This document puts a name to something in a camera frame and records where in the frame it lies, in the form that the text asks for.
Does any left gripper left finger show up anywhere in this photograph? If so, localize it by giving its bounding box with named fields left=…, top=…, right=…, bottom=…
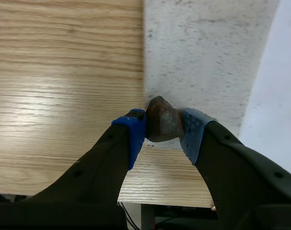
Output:
left=0, top=108, right=147, bottom=230

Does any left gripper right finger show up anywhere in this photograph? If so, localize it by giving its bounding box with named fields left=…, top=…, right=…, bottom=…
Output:
left=179, top=107, right=291, bottom=230

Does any small dark stone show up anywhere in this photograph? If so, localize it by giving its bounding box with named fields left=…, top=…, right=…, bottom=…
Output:
left=145, top=95, right=184, bottom=143

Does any white sheet of paper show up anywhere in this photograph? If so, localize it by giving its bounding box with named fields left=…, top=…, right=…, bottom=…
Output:
left=238, top=0, right=291, bottom=179

